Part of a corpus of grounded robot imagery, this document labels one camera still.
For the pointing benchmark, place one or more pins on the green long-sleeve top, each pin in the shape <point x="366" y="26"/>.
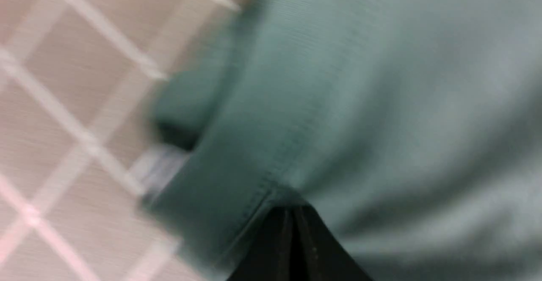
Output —
<point x="413" y="127"/>

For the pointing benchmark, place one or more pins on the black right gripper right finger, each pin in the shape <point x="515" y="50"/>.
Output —
<point x="316" y="254"/>

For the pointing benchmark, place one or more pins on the beige checkered tablecloth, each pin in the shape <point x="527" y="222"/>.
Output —
<point x="76" y="78"/>

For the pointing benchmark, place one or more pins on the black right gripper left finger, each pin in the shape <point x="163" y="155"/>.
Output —
<point x="268" y="258"/>

